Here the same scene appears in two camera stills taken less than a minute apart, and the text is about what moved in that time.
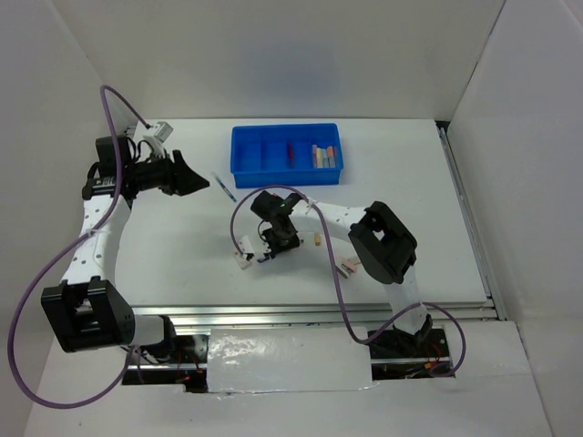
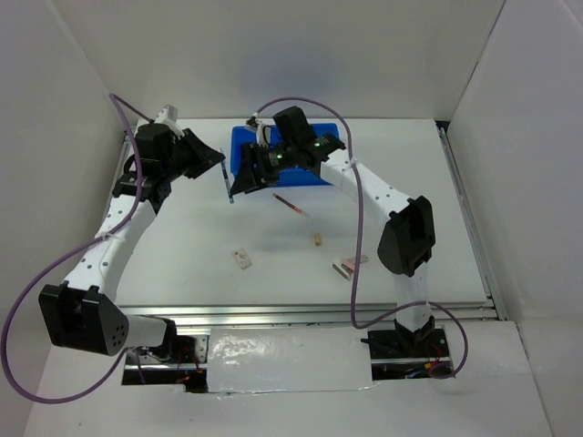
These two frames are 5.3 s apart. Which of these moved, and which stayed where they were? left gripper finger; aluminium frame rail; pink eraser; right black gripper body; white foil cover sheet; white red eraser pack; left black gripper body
Moved: left gripper finger; left black gripper body; right black gripper body
Stayed: white red eraser pack; aluminium frame rail; pink eraser; white foil cover sheet
